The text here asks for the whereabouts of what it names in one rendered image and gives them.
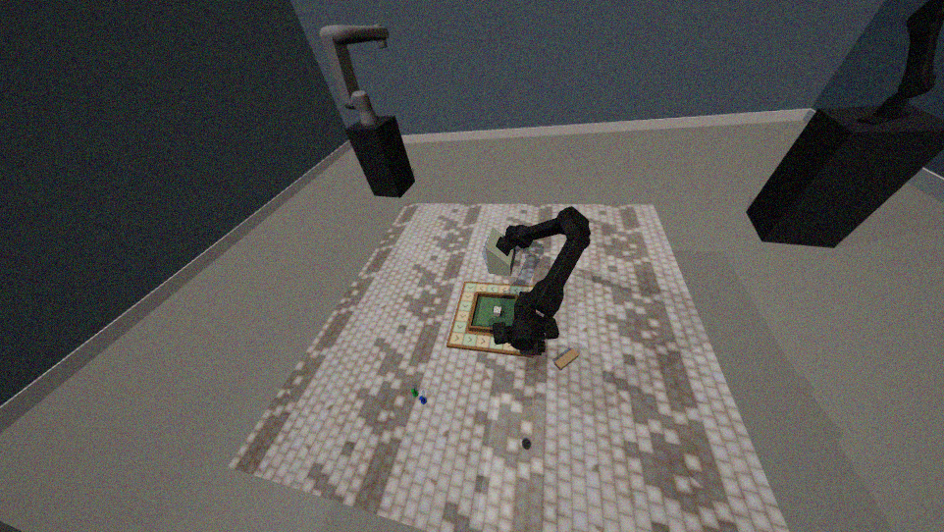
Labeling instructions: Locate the brown block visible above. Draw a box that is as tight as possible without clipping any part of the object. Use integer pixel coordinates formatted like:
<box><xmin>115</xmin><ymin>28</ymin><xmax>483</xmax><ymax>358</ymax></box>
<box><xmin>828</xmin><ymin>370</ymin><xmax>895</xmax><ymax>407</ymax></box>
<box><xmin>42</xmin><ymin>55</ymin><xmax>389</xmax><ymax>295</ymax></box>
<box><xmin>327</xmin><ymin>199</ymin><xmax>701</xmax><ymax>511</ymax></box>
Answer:
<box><xmin>554</xmin><ymin>348</ymin><xmax>579</xmax><ymax>370</ymax></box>

